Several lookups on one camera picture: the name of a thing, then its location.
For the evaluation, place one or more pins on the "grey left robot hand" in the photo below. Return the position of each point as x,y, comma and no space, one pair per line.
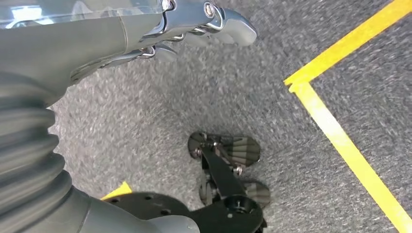
64,41

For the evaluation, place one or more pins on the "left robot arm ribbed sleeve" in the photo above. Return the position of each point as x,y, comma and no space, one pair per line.
25,154

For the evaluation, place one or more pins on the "yellow floor tape square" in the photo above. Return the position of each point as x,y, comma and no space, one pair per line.
338,138
119,191

